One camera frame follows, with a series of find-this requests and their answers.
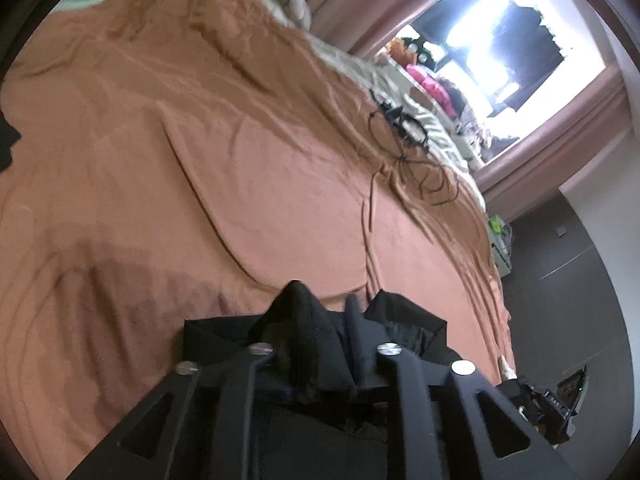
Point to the pile of clothes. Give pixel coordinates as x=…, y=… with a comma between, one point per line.
x=480, y=120

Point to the green item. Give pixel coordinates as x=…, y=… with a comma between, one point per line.
x=495, y=225

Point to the brown plush toy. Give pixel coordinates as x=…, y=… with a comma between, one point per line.
x=397, y=49

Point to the cream folded cloth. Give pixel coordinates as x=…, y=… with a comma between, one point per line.
x=507, y=369

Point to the black plush toy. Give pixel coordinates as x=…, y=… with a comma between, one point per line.
x=425, y=50

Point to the dark hanging garment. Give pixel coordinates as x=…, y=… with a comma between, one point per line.
x=530, y=35

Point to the pink clothing pile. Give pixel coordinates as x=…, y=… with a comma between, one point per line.
x=430, y=87

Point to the orange blanket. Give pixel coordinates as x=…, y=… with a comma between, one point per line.
x=200, y=160

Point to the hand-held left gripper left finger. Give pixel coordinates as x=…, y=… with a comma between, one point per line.
x=250, y=375

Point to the white nightstand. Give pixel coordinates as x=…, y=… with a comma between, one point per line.
x=502, y=255

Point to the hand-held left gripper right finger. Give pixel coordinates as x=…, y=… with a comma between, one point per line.
x=400, y=385

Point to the pink curtain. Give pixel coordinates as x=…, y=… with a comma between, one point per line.
x=550, y=150
x=375, y=0

